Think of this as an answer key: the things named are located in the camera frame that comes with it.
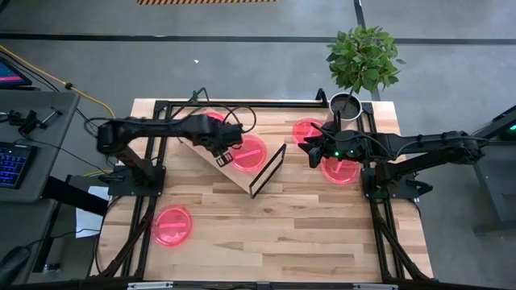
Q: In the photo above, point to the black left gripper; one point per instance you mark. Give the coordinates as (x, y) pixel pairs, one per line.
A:
(219, 135)

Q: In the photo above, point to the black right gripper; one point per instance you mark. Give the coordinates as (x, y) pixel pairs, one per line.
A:
(342, 143)

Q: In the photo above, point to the translucent red plate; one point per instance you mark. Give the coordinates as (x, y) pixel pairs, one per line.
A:
(340, 173)
(254, 159)
(172, 225)
(302, 131)
(215, 116)

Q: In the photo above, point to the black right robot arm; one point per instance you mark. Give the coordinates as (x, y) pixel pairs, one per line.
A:
(423, 142)

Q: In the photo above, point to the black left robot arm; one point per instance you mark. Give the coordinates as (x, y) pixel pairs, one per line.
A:
(153, 125)

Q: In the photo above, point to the green plant in white pot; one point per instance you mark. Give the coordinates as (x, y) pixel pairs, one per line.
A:
(363, 60)

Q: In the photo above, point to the white paper sheet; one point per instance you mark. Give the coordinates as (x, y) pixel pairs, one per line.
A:
(86, 221)

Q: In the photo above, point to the black desk leg bar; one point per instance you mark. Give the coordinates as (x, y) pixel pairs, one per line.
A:
(72, 195)

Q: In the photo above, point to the dark equipment stand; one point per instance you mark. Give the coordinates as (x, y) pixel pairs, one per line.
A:
(493, 169)

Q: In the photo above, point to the small black desk device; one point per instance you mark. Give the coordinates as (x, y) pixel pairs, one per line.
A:
(28, 121)

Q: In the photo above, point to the backlit black keyboard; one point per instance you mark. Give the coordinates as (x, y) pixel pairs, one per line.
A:
(14, 165)

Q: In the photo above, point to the grey low desk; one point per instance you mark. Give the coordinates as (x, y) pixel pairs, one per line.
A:
(24, 225)

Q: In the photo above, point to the computer monitor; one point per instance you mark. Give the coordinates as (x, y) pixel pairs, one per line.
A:
(12, 76)

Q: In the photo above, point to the black computer mouse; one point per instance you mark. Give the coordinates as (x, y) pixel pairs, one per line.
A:
(14, 262)

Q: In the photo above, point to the wooden shelf with black frame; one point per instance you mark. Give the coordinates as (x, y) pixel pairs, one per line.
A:
(242, 177)

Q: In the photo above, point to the black metal rig frame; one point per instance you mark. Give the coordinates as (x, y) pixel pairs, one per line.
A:
(282, 104)

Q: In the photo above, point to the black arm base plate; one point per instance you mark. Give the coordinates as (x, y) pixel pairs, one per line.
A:
(121, 187)
(367, 185)

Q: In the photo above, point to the silver metal bracket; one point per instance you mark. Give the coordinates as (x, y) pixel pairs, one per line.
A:
(375, 287)
(149, 286)

